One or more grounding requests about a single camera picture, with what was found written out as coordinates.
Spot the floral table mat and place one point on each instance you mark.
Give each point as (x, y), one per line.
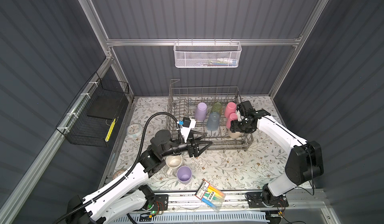
(227, 170)

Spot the pens in wall basket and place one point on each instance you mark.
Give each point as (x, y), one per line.
(221, 62)

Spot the lilac cup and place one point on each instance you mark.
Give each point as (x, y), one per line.
(201, 111)

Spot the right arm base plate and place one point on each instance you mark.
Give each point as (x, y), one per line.
(258, 200)

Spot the white ceramic mug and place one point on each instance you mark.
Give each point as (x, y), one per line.
(173, 163)

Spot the pink cup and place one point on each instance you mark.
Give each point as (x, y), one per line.
(231, 117)
(230, 108)

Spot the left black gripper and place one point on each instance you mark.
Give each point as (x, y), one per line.
(192, 150)

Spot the white wire wall basket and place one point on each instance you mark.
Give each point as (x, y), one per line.
(189, 54)

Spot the green translucent cup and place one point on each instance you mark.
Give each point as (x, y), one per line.
(217, 107)

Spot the blue translucent cup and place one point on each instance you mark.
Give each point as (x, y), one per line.
(213, 121)

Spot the beige cup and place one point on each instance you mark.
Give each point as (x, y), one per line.
(234, 135)

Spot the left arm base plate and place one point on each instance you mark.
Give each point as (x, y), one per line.
(156, 203)

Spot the purple cup front row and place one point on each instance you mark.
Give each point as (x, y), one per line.
(184, 174)

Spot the grey wire dish rack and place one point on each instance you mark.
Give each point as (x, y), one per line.
(183, 101)

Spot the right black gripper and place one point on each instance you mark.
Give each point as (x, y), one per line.
(234, 127)

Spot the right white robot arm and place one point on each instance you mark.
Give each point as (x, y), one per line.
(305, 161)

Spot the highlighter marker pack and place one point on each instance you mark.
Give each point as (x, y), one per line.
(210, 195)

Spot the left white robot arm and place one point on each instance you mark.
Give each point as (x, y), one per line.
(128, 192)

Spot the black wire side basket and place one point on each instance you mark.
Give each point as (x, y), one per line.
(88, 120)

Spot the yellow marker pen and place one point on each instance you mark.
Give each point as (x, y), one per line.
(110, 130)

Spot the tape roll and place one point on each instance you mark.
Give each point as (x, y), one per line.
(118, 173)

